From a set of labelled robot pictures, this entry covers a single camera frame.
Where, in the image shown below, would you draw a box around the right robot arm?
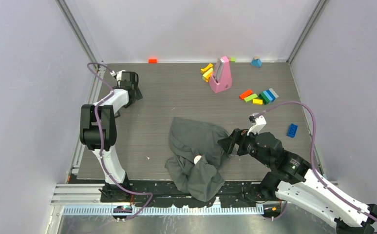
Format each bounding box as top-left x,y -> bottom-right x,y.
218,129 -> 377,234

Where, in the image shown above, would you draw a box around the blue triangular block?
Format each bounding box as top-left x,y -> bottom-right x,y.
250,57 -> 263,68

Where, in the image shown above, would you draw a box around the grey t-shirt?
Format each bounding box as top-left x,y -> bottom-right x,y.
165,117 -> 231,202

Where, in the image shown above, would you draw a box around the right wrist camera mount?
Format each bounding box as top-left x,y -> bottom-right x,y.
247,113 -> 266,136

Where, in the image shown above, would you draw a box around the pink metronome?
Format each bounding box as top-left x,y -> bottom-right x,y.
208,56 -> 232,93

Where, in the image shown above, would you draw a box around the yellow curved blocks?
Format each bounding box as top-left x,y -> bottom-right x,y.
200,63 -> 213,82

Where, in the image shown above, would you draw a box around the orange long block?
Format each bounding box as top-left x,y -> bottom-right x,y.
239,89 -> 253,100

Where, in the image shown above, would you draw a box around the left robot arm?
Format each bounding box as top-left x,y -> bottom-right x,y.
79,70 -> 143,202

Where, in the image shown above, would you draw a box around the stacked blue green bricks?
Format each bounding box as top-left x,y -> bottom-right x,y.
258,88 -> 279,105

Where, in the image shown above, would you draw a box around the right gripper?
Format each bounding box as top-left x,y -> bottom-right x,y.
217,126 -> 272,167

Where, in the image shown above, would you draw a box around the blue flat brick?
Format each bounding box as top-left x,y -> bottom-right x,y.
286,123 -> 298,138

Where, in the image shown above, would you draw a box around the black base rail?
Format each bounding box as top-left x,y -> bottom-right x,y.
51,179 -> 344,217

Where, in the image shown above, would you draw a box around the lime green block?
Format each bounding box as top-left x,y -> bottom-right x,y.
244,93 -> 258,102

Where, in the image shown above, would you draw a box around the small yellow block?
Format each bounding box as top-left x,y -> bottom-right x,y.
252,98 -> 264,105

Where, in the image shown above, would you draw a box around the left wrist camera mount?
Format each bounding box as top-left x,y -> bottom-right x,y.
110,70 -> 126,82

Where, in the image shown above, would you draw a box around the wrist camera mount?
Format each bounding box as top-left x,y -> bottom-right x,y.
110,70 -> 126,82
247,113 -> 266,136

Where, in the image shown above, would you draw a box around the red block by wall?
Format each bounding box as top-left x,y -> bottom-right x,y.
148,58 -> 158,63

